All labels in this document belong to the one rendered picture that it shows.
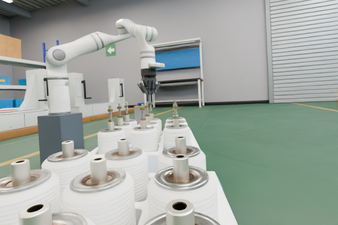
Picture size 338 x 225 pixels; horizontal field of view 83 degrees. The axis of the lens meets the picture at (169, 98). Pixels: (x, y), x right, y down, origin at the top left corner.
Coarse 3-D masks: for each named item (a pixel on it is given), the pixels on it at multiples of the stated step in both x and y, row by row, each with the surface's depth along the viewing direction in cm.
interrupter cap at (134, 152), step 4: (132, 148) 42; (136, 148) 42; (108, 152) 40; (112, 152) 40; (116, 152) 40; (132, 152) 40; (136, 152) 39; (140, 152) 38; (108, 156) 37; (112, 156) 37; (116, 156) 37; (120, 156) 37; (124, 156) 37; (128, 156) 37; (132, 156) 36; (136, 156) 37; (116, 160) 35
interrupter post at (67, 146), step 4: (64, 144) 39; (68, 144) 39; (72, 144) 40; (64, 148) 39; (68, 148) 39; (72, 148) 40; (64, 152) 39; (68, 152) 39; (72, 152) 40; (64, 156) 39; (68, 156) 39
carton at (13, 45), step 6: (0, 36) 434; (6, 36) 447; (0, 42) 436; (6, 42) 448; (12, 42) 461; (18, 42) 474; (0, 48) 435; (6, 48) 448; (12, 48) 461; (18, 48) 476; (0, 54) 435; (6, 54) 447; (12, 54) 461; (18, 54) 475
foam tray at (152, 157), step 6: (162, 132) 97; (162, 138) 83; (192, 138) 80; (162, 144) 73; (192, 144) 70; (96, 150) 69; (162, 150) 65; (96, 156) 62; (102, 156) 62; (150, 156) 61; (156, 156) 61; (150, 162) 61; (156, 162) 61; (150, 168) 61; (156, 168) 61
